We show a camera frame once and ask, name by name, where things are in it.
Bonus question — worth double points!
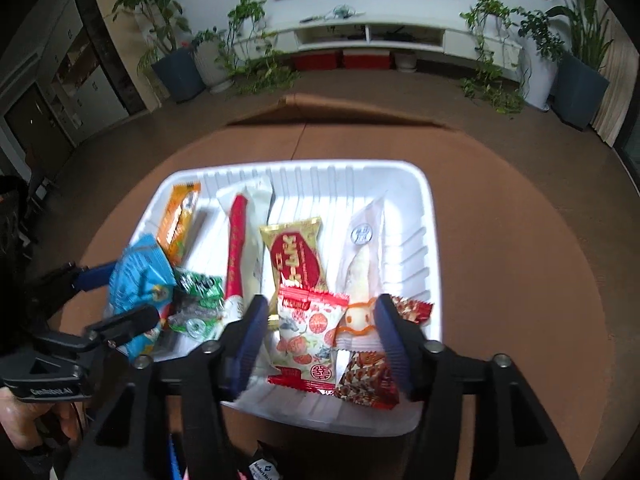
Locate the tall plant in blue pot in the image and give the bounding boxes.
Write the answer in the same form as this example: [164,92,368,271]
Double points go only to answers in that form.
[111,0,206,103]

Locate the long white translucent snack packet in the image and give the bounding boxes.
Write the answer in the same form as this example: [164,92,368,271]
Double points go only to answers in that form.
[332,197,388,352]

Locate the small teal gadget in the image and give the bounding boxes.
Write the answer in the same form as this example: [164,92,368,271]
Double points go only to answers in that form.
[322,4,366,20]

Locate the white printed bag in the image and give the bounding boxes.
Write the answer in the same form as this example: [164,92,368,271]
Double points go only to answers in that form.
[247,442,286,480]

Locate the red storage box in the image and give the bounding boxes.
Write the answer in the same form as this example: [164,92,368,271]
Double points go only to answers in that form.
[342,49,392,70]
[292,51,342,72]

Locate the low trailing leafy plant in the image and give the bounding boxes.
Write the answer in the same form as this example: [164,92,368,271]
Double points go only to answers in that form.
[232,50,302,97]

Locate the clear green candy packet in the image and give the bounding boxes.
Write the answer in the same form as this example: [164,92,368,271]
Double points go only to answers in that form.
[167,300,226,345]

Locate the white strawberry-print snack packet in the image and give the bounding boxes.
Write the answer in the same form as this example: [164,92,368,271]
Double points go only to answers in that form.
[267,285,351,395]

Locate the person's left hand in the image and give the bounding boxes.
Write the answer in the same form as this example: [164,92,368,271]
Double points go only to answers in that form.
[0,390,76,453]

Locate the hanging vine plant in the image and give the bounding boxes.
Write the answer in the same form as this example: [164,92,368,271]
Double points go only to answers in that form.
[459,0,532,117]

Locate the orange snack bar packet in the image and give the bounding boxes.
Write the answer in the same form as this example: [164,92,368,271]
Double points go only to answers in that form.
[156,181,202,266]

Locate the white plastic tray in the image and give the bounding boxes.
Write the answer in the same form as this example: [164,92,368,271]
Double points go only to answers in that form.
[102,160,445,433]

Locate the blue snack packet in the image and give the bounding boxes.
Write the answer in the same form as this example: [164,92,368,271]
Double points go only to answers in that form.
[109,234,177,365]

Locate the beige curtain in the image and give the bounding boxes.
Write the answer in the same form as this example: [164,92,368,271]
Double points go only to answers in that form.
[592,35,633,148]

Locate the large plant in grey pot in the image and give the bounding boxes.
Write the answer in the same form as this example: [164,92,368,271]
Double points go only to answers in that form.
[537,0,617,131]

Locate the red patterned snack packet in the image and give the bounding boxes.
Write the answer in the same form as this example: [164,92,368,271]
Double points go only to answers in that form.
[334,295,434,406]

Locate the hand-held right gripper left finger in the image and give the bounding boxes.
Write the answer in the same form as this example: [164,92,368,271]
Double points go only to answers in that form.
[65,294,272,480]

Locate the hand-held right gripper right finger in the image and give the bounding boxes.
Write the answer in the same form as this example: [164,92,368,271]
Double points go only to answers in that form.
[374,293,581,480]

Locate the white television cabinet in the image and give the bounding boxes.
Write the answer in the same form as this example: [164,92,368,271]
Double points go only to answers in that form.
[232,12,525,83]

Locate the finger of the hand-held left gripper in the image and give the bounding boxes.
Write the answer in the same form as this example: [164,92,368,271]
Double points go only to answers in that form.
[27,260,126,311]
[82,304,162,356]

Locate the plant in white ribbed pot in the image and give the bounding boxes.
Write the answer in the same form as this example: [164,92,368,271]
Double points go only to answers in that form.
[192,0,281,95]

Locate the gold red-label snack packet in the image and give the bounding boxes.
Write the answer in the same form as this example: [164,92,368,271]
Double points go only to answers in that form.
[259,216,331,331]

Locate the white red-striped snack packet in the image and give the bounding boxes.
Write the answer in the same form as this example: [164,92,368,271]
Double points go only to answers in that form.
[217,176,275,321]

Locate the wooden shelf cabinet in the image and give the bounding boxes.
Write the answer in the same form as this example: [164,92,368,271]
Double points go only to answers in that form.
[0,0,151,181]

